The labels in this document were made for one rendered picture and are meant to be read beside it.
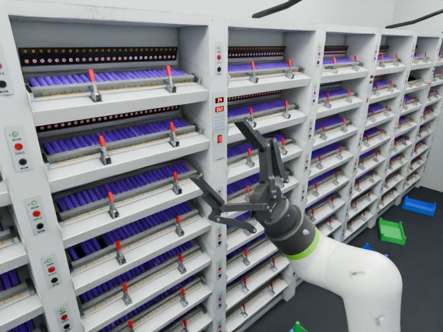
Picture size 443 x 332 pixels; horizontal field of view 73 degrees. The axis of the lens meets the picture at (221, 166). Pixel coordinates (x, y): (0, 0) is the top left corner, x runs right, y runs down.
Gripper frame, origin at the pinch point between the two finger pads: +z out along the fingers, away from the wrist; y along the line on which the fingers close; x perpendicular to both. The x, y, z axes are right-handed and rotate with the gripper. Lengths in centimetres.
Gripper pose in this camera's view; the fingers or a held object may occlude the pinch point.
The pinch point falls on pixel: (221, 151)
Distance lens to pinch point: 53.0
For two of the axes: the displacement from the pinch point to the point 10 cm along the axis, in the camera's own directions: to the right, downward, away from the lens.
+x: 5.5, 0.3, -8.3
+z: -6.1, -6.7, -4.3
